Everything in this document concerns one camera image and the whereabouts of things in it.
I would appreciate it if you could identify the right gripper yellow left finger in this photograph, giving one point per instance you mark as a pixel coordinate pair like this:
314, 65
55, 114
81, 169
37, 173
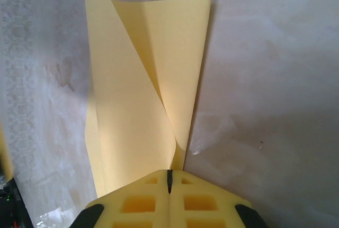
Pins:
161, 206

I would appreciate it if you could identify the yellow square paper sheet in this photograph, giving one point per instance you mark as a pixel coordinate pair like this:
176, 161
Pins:
127, 93

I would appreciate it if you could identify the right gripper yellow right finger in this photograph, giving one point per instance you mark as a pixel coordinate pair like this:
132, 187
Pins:
176, 206

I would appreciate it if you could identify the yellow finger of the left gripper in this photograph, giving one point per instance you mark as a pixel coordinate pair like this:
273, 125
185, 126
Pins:
5, 159

